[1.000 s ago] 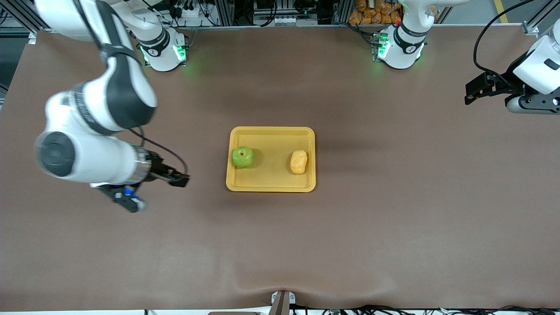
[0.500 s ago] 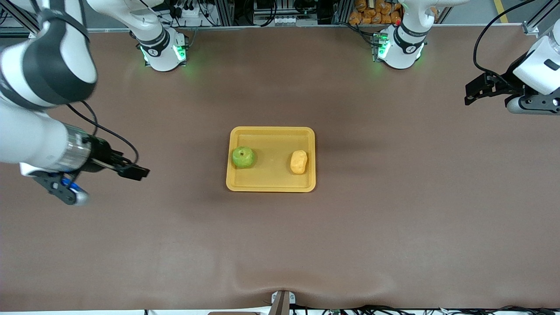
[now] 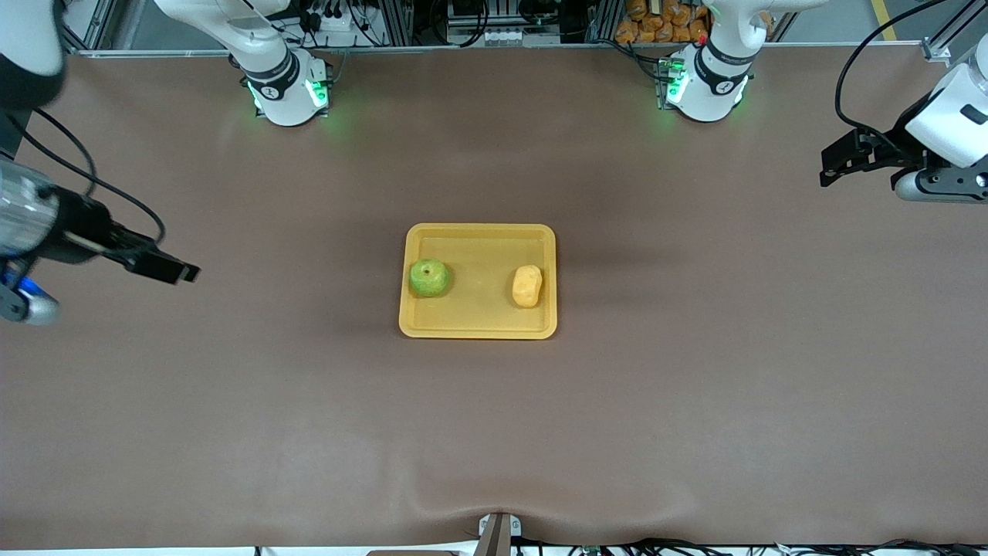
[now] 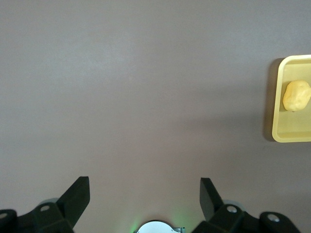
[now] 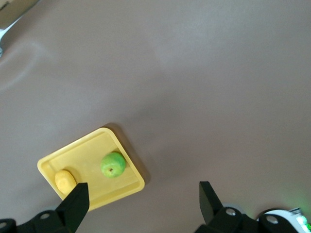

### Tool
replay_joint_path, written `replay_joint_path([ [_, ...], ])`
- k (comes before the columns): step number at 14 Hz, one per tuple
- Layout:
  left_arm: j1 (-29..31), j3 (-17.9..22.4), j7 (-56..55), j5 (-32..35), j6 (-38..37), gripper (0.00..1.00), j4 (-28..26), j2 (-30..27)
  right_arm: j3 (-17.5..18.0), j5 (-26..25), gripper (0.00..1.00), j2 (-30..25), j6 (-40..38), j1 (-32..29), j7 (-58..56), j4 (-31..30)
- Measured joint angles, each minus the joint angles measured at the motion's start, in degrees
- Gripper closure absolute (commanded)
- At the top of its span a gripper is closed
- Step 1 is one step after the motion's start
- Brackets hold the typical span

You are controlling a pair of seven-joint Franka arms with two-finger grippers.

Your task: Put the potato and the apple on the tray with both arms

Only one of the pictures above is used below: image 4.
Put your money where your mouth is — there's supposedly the yellow plastic tray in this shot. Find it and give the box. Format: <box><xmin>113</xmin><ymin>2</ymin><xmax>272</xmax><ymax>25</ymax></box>
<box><xmin>271</xmin><ymin>54</ymin><xmax>311</xmax><ymax>143</ymax></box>

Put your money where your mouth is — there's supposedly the yellow bread roll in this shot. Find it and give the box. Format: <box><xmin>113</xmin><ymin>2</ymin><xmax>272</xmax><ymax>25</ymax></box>
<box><xmin>282</xmin><ymin>79</ymin><xmax>311</xmax><ymax>112</ymax></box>

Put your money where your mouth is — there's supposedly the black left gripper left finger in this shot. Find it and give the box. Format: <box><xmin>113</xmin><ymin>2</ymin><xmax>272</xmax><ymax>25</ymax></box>
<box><xmin>0</xmin><ymin>176</ymin><xmax>91</xmax><ymax>233</ymax></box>

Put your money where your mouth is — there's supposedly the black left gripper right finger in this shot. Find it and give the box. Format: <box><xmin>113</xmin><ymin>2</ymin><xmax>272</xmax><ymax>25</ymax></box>
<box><xmin>193</xmin><ymin>177</ymin><xmax>302</xmax><ymax>233</ymax></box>

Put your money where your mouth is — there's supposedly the brown table cover mat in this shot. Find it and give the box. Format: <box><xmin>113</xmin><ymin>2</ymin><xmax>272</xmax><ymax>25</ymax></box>
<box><xmin>0</xmin><ymin>0</ymin><xmax>311</xmax><ymax>233</ymax></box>

